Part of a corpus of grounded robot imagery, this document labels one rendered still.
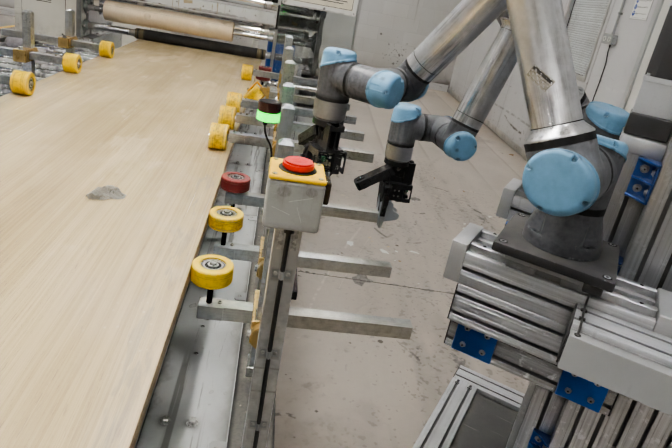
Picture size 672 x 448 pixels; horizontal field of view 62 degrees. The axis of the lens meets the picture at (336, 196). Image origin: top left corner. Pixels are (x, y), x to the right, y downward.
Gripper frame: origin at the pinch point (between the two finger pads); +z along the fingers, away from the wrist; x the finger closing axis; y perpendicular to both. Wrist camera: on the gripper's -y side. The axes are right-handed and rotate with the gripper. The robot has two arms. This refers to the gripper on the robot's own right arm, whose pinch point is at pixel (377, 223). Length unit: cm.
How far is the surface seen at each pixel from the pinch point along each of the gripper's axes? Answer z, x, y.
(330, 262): 0.3, -26.6, -15.6
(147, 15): -27, 226, -118
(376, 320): 0, -50, -8
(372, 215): -2.9, -1.6, -2.2
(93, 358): -9, -80, -54
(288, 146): -29, -31, -29
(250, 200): -3.4, -1.6, -36.9
